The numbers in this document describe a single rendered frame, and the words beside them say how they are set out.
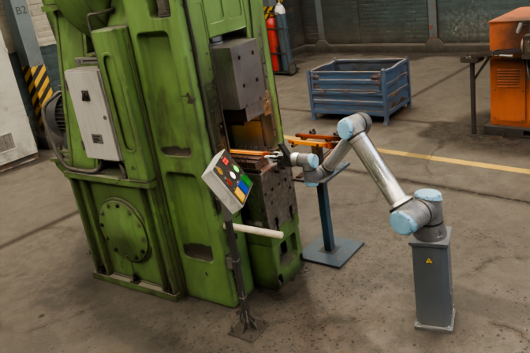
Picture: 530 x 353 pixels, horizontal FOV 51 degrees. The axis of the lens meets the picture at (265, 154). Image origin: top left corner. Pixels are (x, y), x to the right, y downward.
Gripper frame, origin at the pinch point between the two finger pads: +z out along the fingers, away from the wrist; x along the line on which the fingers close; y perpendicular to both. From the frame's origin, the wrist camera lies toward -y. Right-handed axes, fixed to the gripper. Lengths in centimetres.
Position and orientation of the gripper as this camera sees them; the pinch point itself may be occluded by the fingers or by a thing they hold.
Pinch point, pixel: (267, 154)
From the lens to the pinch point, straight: 375.5
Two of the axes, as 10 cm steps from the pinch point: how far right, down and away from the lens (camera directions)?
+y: 1.5, 9.3, 3.3
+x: 5.4, -3.6, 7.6
